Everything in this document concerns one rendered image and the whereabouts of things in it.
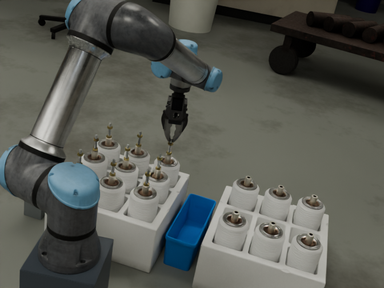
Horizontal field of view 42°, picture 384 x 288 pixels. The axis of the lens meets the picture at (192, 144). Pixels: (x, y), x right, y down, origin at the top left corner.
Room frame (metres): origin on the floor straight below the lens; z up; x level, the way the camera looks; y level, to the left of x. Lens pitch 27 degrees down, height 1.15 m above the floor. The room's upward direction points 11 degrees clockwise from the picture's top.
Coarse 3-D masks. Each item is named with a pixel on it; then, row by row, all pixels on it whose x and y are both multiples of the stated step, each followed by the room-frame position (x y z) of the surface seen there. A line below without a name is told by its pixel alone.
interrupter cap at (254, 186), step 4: (240, 180) 1.57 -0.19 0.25; (244, 180) 1.57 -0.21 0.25; (252, 180) 1.58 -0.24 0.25; (240, 184) 1.54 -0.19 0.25; (252, 184) 1.55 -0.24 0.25; (256, 184) 1.56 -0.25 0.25; (244, 188) 1.51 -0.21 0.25; (248, 188) 1.52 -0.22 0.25; (252, 188) 1.53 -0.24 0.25; (256, 188) 1.53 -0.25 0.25
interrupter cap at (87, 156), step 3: (87, 153) 1.55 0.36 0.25; (90, 153) 1.55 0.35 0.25; (99, 153) 1.56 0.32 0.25; (84, 156) 1.52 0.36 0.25; (87, 156) 1.53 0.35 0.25; (90, 156) 1.54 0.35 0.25; (99, 156) 1.55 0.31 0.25; (102, 156) 1.55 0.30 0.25; (87, 159) 1.51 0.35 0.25; (90, 159) 1.51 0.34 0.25; (93, 159) 1.52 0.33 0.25; (96, 159) 1.52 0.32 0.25; (99, 159) 1.52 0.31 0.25; (102, 159) 1.53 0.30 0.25; (90, 162) 1.50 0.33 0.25; (93, 162) 1.50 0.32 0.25; (96, 162) 1.50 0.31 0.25; (99, 162) 1.51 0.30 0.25
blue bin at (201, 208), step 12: (192, 204) 1.62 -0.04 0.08; (204, 204) 1.61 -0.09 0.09; (180, 216) 1.50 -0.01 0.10; (192, 216) 1.62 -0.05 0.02; (204, 216) 1.61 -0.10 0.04; (180, 228) 1.53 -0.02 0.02; (192, 228) 1.57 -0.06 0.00; (204, 228) 1.43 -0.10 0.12; (168, 240) 1.34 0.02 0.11; (180, 240) 1.33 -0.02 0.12; (192, 240) 1.50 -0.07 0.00; (168, 252) 1.34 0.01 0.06; (180, 252) 1.33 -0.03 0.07; (192, 252) 1.33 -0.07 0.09; (168, 264) 1.34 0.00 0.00; (180, 264) 1.33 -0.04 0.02
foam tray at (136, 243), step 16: (176, 192) 1.52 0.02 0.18; (160, 208) 1.41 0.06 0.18; (176, 208) 1.53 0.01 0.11; (112, 224) 1.31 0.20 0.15; (128, 224) 1.30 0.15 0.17; (144, 224) 1.30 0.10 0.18; (160, 224) 1.32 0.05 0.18; (128, 240) 1.30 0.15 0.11; (144, 240) 1.29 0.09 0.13; (160, 240) 1.36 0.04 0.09; (112, 256) 1.31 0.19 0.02; (128, 256) 1.30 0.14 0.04; (144, 256) 1.29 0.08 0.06
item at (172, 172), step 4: (156, 160) 1.60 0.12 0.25; (156, 164) 1.58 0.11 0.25; (164, 168) 1.56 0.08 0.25; (168, 168) 1.56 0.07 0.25; (172, 168) 1.57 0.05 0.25; (176, 168) 1.58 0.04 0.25; (168, 172) 1.56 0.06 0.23; (172, 172) 1.56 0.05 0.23; (176, 172) 1.58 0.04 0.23; (172, 176) 1.57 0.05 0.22; (176, 176) 1.58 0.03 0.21; (172, 180) 1.57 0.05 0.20; (176, 180) 1.59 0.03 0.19; (172, 184) 1.57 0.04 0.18
